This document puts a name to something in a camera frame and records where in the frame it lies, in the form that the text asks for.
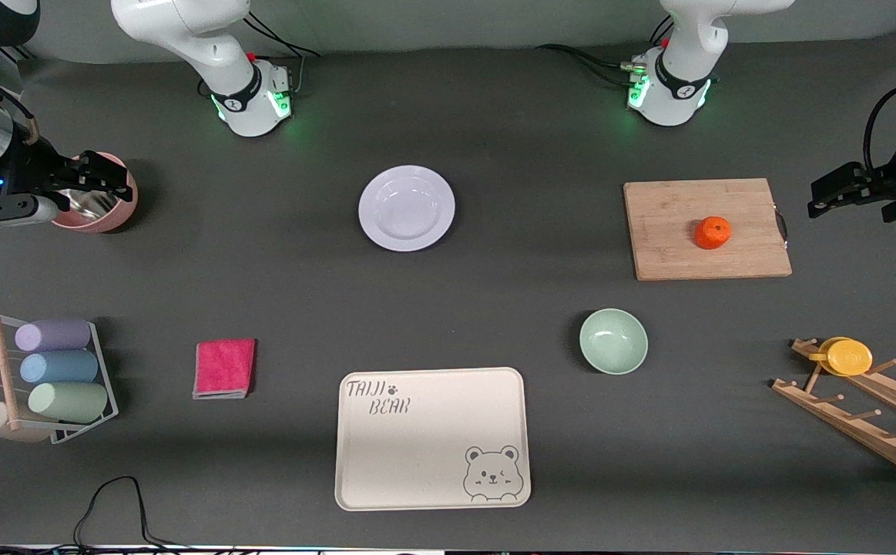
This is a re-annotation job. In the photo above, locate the orange fruit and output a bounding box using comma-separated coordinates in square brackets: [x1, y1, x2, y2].
[695, 216, 732, 251]

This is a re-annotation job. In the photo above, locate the white round plate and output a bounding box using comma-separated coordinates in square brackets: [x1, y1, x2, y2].
[358, 165, 456, 253]

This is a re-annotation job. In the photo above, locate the metal scoop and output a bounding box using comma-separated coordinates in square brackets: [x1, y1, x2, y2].
[62, 189, 121, 224]

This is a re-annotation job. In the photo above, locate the pink bowl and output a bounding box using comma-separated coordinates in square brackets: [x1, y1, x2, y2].
[51, 152, 139, 234]

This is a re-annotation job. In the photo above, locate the purple cup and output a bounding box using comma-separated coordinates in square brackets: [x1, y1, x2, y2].
[15, 318, 92, 352]

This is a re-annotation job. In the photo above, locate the yellow cup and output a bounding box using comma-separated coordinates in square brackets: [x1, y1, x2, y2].
[808, 337, 874, 377]

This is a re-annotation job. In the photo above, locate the wooden cutting board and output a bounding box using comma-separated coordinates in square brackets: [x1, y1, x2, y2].
[623, 178, 794, 281]

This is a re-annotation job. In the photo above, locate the blue cup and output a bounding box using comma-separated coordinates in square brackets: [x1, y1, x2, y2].
[19, 350, 99, 385]

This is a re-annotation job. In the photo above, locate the pink folded cloth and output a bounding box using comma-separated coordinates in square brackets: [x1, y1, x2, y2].
[192, 338, 257, 400]

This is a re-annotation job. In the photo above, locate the green cup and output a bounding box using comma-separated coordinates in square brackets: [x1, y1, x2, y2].
[28, 382, 109, 423]

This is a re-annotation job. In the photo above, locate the wooden peg rack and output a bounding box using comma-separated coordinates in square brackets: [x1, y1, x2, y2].
[771, 338, 896, 485]

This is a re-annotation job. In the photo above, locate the green bowl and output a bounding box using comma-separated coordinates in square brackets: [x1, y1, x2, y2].
[579, 308, 649, 376]

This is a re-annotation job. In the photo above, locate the cream tray with bear print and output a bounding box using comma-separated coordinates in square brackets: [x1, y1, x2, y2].
[334, 367, 532, 512]

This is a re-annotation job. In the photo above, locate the white wire cup rack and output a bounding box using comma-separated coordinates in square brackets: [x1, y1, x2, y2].
[0, 310, 119, 446]

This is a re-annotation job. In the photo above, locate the black right arm base cable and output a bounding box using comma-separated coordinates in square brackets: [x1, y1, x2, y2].
[243, 8, 321, 93]

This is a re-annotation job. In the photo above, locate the black arm base cable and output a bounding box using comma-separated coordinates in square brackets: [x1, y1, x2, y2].
[536, 15, 676, 89]
[243, 8, 321, 93]

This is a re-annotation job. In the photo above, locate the black left arm base cable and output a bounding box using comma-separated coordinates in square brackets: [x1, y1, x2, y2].
[536, 15, 676, 89]

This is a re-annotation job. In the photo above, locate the black cable on table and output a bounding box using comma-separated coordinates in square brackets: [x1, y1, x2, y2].
[0, 476, 263, 555]

